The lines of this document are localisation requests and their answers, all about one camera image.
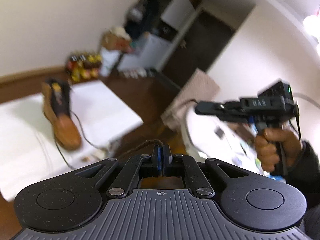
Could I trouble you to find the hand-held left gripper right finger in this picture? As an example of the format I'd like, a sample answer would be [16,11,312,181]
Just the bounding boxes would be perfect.
[162,146,250,198]

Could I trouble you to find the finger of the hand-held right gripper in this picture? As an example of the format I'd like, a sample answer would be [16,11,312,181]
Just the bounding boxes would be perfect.
[195,99,240,115]
[217,114,250,123]

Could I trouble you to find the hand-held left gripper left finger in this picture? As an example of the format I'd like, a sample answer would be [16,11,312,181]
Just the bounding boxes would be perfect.
[86,146,162,198]

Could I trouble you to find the dark brown shoelace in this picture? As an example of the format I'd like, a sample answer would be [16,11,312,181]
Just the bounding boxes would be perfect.
[56,109,166,171]

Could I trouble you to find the tan leather boot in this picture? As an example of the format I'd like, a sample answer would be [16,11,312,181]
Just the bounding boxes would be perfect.
[41,78,83,151]

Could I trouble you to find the person's right forearm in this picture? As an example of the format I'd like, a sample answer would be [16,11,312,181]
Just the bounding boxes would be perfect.
[285,141,320,204]

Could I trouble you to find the row of small shoes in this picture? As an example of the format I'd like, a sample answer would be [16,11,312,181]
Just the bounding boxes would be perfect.
[119,67,156,78]

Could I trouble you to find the person's right hand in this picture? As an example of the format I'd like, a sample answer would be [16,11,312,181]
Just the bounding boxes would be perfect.
[254,126,303,173]

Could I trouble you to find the round white table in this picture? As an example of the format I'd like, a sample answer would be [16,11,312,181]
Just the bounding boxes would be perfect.
[182,99,275,178]

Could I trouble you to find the dark wooden door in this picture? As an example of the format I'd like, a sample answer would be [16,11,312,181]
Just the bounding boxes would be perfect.
[162,4,256,81]

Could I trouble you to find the white cabinet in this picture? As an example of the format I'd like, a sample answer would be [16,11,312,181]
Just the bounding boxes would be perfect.
[117,0,202,72]

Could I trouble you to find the white plastic buckets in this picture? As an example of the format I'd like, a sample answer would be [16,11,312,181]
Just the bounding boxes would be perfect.
[99,49,121,77]

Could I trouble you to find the dark hanging coat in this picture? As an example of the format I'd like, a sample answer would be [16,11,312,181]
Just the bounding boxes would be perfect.
[124,0,161,41]

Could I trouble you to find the row of oil bottles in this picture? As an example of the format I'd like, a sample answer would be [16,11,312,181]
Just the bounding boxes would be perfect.
[66,51,103,82]

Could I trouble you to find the cream straw hat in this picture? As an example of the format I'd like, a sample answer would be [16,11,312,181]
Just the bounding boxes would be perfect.
[109,26,132,41]

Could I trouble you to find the cardboard box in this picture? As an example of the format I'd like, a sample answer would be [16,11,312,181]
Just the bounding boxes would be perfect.
[102,29,131,51]

